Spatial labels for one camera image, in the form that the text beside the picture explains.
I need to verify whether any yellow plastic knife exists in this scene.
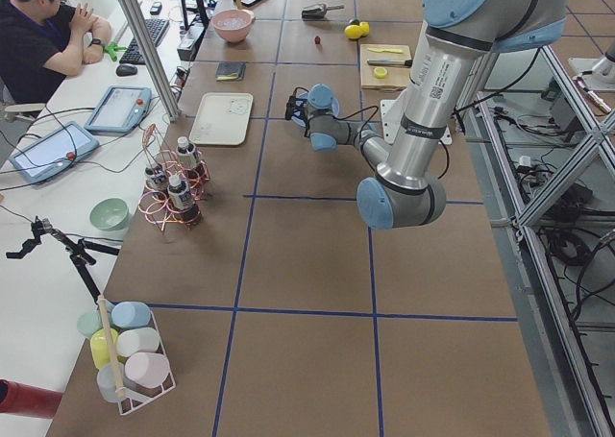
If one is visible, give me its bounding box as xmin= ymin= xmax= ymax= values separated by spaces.
xmin=366 ymin=47 xmax=404 ymax=54

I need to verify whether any pink bowl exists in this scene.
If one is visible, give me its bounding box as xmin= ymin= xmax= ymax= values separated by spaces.
xmin=211 ymin=9 xmax=255 ymax=43

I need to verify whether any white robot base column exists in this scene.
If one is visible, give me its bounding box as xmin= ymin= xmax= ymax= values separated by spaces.
xmin=381 ymin=71 xmax=458 ymax=142

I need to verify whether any black keyboard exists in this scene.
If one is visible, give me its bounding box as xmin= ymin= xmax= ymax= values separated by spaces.
xmin=118 ymin=17 xmax=171 ymax=65

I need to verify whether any white cup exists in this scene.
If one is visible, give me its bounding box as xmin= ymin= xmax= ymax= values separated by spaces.
xmin=116 ymin=327 xmax=160 ymax=357

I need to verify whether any far teach pendant tablet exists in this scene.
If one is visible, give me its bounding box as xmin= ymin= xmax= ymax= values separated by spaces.
xmin=85 ymin=85 xmax=152 ymax=134

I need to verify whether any pale green cup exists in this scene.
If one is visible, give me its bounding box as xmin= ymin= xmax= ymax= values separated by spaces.
xmin=77 ymin=310 xmax=103 ymax=339

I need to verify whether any metal scoop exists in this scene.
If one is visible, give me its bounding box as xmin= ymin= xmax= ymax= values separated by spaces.
xmin=301 ymin=3 xmax=345 ymax=20

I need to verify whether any dark drink bottle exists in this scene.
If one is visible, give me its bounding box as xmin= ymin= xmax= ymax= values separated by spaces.
xmin=145 ymin=164 xmax=168 ymax=192
xmin=177 ymin=136 xmax=200 ymax=179
xmin=168 ymin=174 xmax=200 ymax=223

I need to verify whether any dark drink bottle front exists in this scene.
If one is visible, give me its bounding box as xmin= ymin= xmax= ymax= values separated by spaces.
xmin=168 ymin=174 xmax=200 ymax=223

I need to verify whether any wooden cutting board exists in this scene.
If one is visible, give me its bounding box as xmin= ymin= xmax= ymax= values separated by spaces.
xmin=359 ymin=44 xmax=412 ymax=89

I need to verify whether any lemon half slice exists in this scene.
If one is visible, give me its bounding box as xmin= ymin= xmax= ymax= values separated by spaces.
xmin=373 ymin=66 xmax=388 ymax=80

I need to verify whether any cream bear tray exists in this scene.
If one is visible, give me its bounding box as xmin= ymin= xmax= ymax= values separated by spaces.
xmin=188 ymin=92 xmax=254 ymax=146

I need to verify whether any oval yellow lemon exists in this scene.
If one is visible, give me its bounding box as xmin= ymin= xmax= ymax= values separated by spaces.
xmin=358 ymin=21 xmax=370 ymax=36

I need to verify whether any near teach pendant tablet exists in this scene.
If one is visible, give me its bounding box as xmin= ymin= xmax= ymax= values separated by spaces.
xmin=9 ymin=121 xmax=99 ymax=183

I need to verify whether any teach pendant tablet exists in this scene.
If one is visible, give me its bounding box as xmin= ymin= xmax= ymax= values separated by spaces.
xmin=9 ymin=121 xmax=99 ymax=183
xmin=85 ymin=85 xmax=152 ymax=134

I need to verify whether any aluminium frame post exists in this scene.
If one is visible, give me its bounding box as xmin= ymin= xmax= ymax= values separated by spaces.
xmin=118 ymin=0 xmax=181 ymax=122

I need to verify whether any seated person black shirt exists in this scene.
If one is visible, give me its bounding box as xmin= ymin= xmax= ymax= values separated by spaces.
xmin=1 ymin=0 xmax=111 ymax=104

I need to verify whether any red cylinder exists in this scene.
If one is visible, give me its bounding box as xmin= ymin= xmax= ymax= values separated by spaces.
xmin=1 ymin=379 xmax=62 ymax=419

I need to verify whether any round yellow lemon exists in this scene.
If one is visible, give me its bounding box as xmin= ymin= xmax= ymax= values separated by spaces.
xmin=344 ymin=24 xmax=363 ymax=40

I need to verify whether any pink cup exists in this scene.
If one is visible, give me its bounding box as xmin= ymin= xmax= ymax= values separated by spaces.
xmin=125 ymin=352 xmax=170 ymax=388

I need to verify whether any dark drink bottle back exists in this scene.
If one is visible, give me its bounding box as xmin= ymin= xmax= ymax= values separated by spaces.
xmin=177 ymin=136 xmax=200 ymax=179

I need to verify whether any grey yellow cloth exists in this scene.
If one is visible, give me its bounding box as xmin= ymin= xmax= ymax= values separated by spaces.
xmin=215 ymin=61 xmax=246 ymax=82

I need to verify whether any green bowl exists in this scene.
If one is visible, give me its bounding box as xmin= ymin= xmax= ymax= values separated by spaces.
xmin=89 ymin=198 xmax=130 ymax=231

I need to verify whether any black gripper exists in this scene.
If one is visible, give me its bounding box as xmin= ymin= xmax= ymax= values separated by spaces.
xmin=284 ymin=86 xmax=309 ymax=137

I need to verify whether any dark drink bottle left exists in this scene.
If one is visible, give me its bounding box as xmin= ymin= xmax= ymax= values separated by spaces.
xmin=145 ymin=164 xmax=168 ymax=192

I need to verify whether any yellow cup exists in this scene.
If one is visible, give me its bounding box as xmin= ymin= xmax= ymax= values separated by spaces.
xmin=89 ymin=328 xmax=111 ymax=370

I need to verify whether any green toy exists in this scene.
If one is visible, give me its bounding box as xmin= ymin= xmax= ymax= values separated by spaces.
xmin=103 ymin=42 xmax=127 ymax=62

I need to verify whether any blue plate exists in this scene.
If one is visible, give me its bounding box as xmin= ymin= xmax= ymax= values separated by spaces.
xmin=292 ymin=91 xmax=340 ymax=126

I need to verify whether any white wire cup rack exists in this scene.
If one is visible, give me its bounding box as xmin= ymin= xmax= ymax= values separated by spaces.
xmin=97 ymin=296 xmax=176 ymax=416

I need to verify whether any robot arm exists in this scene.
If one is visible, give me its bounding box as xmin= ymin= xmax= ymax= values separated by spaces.
xmin=284 ymin=0 xmax=566 ymax=230

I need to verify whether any light blue lower cup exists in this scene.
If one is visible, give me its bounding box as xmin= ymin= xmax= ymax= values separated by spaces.
xmin=97 ymin=363 xmax=136 ymax=403

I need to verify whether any black computer mouse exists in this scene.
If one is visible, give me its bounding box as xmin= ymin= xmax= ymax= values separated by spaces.
xmin=115 ymin=63 xmax=138 ymax=77

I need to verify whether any copper wire bottle rack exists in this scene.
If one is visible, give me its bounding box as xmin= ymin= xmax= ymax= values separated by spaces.
xmin=138 ymin=124 xmax=210 ymax=231

